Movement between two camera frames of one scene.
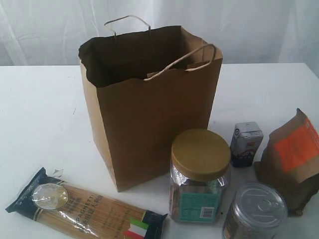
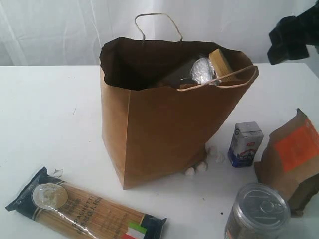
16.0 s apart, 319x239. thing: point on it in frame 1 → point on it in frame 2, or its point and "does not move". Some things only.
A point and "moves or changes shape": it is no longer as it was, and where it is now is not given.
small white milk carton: [246, 138] does not move
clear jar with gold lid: [198, 174] → [203, 71]
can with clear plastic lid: [257, 211] does not move
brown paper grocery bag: [146, 87] moves or changes shape
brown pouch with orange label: [289, 164] does not move
